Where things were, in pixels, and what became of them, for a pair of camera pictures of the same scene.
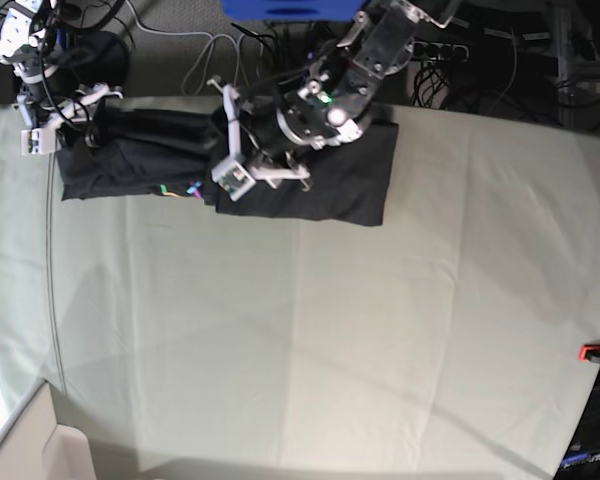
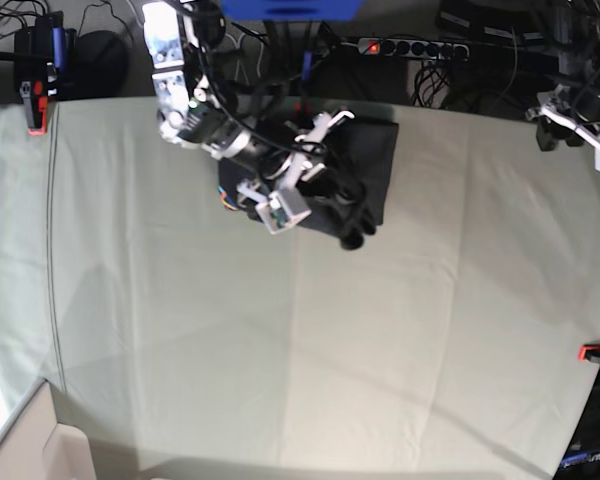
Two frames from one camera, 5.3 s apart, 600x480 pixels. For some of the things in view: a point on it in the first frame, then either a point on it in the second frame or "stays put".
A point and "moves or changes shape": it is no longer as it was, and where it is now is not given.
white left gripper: x=42 y=136 -> x=284 y=207
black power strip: x=433 y=51 stays put
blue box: x=291 y=10 stays put
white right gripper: x=234 y=174 -> x=554 y=109
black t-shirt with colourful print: x=152 y=153 moves or changes shape
